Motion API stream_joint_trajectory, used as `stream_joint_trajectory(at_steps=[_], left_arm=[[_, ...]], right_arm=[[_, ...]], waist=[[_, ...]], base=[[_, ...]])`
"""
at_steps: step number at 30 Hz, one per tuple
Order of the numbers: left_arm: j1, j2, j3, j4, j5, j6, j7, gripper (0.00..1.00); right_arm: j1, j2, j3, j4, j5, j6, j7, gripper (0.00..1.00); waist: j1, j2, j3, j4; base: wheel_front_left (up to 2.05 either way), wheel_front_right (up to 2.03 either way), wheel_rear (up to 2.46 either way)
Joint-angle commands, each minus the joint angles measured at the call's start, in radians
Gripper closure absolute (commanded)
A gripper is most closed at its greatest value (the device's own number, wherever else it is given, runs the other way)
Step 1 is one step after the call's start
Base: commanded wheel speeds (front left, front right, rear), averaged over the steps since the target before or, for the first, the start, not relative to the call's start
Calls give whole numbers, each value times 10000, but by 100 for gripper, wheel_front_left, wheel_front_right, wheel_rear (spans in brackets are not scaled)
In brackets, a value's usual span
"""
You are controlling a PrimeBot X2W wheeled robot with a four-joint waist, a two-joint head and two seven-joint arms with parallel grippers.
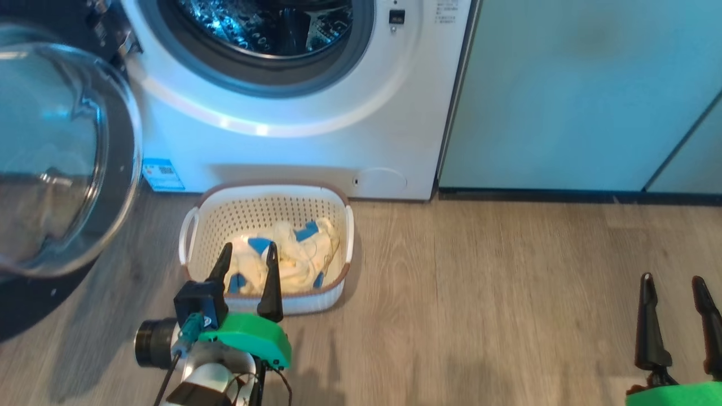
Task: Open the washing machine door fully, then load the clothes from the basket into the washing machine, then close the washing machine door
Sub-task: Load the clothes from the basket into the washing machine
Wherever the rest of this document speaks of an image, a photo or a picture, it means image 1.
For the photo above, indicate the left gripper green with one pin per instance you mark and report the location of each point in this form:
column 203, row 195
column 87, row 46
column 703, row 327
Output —
column 254, row 335

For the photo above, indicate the stainless steel washing machine drum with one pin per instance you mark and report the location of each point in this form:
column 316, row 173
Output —
column 259, row 22

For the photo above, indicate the cream garment with blue patches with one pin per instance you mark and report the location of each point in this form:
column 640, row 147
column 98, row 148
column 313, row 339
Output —
column 251, row 268
column 304, row 254

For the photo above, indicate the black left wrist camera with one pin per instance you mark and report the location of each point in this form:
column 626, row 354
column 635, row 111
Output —
column 194, row 301

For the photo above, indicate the metal door hinge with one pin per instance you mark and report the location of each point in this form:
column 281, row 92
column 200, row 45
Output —
column 121, row 39

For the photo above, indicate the round dark glass washer door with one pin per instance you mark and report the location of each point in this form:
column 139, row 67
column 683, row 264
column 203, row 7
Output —
column 51, row 141

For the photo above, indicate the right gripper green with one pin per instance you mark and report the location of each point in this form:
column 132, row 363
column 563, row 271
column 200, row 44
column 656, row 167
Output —
column 682, row 395

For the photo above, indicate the blue energy label sticker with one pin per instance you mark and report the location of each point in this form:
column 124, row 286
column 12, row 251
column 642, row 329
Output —
column 163, row 175

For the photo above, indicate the black cabinet plinth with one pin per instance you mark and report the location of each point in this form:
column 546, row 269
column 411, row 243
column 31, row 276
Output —
column 564, row 196

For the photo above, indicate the white perforated laundry basket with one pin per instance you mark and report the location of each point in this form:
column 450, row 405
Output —
column 225, row 214

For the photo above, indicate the white front-load washing machine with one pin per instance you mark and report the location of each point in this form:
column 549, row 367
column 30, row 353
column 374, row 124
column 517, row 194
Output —
column 350, row 129

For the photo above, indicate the pale teal cabinet panel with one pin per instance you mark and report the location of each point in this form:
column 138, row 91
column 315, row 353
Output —
column 699, row 158
column 553, row 96

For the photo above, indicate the small text sticker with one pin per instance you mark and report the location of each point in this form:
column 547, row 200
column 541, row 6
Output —
column 447, row 10

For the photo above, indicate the black door latch socket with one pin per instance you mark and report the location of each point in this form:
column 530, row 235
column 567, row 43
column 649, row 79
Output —
column 396, row 17

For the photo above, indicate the round white filter cover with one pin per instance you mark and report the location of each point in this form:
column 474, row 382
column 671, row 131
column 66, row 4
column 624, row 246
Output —
column 381, row 179

